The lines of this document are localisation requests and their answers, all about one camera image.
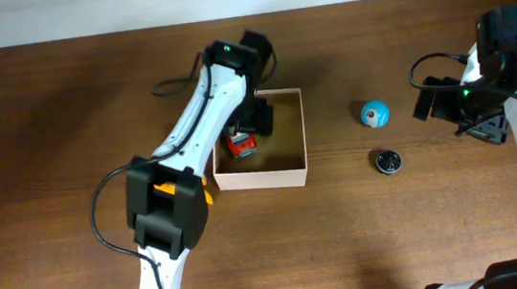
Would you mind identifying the red toy fire truck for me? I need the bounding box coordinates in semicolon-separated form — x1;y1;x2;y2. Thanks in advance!
223;127;257;159

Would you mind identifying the blue white ball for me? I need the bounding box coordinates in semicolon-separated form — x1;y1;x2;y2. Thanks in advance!
360;100;390;128

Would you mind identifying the black round cap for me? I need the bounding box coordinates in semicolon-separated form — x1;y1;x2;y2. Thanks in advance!
375;150;402;175

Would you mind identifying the orange rubber duck toy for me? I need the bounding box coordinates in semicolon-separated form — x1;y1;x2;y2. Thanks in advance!
153;182;214;206

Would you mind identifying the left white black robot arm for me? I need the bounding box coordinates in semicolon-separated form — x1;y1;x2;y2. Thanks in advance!
125;30;277;289

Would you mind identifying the open white cardboard box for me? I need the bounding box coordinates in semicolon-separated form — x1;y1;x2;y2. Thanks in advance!
212;88;308;190

